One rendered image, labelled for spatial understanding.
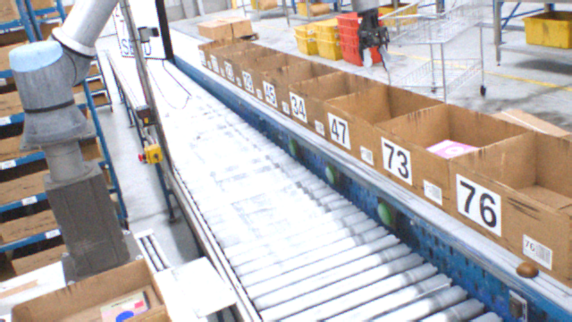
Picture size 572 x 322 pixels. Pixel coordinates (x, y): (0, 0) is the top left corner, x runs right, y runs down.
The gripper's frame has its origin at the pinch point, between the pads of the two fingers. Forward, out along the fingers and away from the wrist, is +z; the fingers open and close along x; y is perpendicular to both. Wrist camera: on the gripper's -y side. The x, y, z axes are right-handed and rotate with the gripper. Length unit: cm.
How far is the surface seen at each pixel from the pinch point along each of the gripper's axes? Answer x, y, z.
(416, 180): -8.8, 35.6, 28.2
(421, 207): -12, 43, 33
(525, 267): -8, 83, 36
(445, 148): 7.2, 24.4, 26.1
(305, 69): 0, -105, 7
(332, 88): 2, -67, 14
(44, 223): -150, -97, 41
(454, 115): 18.0, 13.2, 20.2
